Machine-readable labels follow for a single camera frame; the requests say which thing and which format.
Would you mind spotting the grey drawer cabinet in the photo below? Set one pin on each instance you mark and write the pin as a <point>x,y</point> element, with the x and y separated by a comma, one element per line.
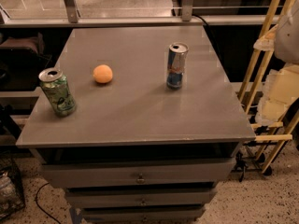
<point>135,149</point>

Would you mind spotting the black wire basket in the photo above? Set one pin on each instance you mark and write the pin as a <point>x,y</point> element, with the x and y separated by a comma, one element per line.
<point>11,189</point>

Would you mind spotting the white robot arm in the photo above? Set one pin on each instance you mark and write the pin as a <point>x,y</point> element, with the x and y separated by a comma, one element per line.
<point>283,39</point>

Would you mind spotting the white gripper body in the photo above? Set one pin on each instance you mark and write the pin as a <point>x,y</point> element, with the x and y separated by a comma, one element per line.
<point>288,41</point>

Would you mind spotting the dark chair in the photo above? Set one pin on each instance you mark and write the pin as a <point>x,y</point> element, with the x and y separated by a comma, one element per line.
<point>21,61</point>

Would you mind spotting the redbull can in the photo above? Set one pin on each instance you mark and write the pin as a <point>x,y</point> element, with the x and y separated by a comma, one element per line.
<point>177,55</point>

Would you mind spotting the orange fruit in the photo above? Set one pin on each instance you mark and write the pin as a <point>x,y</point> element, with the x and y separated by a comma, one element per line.
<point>102,74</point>

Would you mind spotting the green soda can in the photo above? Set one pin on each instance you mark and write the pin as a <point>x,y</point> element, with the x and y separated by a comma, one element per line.
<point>54,84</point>

